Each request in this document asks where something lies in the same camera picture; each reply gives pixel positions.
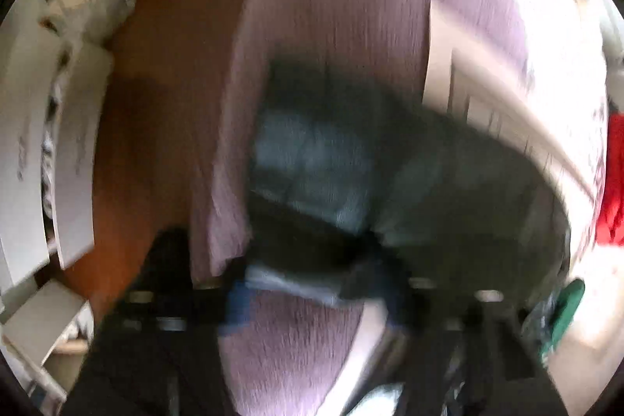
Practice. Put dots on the black leather jacket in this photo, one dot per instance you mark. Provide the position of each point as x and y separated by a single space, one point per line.
344 175

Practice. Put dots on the green sweatshirt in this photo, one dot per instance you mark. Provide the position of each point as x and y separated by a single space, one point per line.
548 321

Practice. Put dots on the bed with floral purple blanket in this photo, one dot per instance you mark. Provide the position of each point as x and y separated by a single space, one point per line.
408 349

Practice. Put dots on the white diamond pattern mat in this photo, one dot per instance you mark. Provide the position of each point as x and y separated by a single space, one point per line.
463 67

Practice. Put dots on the white sliding wardrobe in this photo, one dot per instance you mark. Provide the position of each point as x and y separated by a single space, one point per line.
52 92

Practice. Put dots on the red folded duvet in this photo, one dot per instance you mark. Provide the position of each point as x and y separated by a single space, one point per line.
610 224

